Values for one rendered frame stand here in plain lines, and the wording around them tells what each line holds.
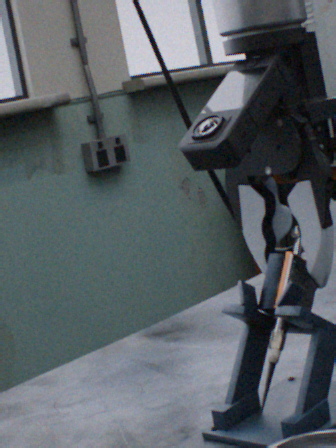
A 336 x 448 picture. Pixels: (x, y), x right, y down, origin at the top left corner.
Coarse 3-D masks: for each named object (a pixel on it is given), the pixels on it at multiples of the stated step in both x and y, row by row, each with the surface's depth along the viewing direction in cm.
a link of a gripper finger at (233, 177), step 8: (232, 168) 68; (232, 176) 68; (240, 176) 67; (248, 176) 67; (232, 184) 68; (240, 184) 68; (248, 184) 67; (232, 192) 68; (232, 200) 69; (232, 208) 69; (240, 208) 68; (240, 216) 68; (240, 224) 69
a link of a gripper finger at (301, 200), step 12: (300, 192) 63; (312, 192) 63; (300, 204) 64; (312, 204) 63; (300, 216) 64; (312, 216) 63; (300, 228) 64; (312, 228) 63; (312, 240) 64; (324, 240) 63; (312, 252) 64; (324, 252) 64; (312, 264) 64; (324, 264) 64; (312, 276) 65; (324, 276) 65
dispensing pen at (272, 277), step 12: (300, 240) 67; (300, 252) 67; (276, 264) 66; (276, 276) 65; (264, 288) 66; (276, 288) 65; (264, 300) 65; (264, 312) 66; (276, 324) 65; (288, 324) 65; (276, 336) 65; (276, 348) 64; (276, 360) 64; (264, 396) 64
